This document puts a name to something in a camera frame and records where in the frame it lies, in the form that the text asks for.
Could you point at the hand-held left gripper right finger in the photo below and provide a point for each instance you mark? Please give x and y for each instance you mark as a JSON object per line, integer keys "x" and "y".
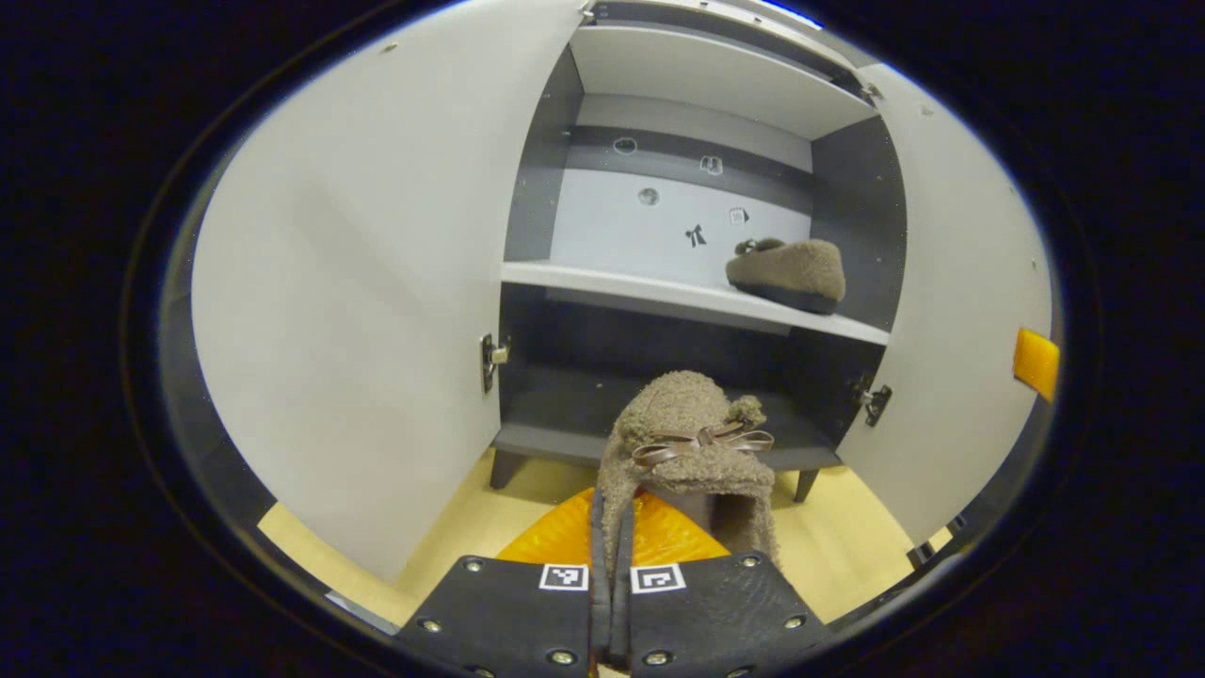
{"x": 715, "y": 612}

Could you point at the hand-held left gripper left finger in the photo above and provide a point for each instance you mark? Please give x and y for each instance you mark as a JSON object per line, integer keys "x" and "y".
{"x": 513, "y": 617}

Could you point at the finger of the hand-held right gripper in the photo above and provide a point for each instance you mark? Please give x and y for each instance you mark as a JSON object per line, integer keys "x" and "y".
{"x": 1036, "y": 363}

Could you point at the grey cabinet door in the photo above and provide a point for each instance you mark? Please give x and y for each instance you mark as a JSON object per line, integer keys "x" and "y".
{"x": 960, "y": 282}
{"x": 358, "y": 282}

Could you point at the brown fuzzy shoe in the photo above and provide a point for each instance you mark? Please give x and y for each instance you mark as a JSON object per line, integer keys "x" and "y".
{"x": 791, "y": 268}
{"x": 673, "y": 410}

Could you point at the light grey cabinet shelf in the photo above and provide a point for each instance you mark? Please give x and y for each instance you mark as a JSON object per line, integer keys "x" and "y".
{"x": 706, "y": 75}
{"x": 640, "y": 287}

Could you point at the black stand base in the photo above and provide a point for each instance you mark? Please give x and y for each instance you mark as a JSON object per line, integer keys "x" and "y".
{"x": 937, "y": 541}

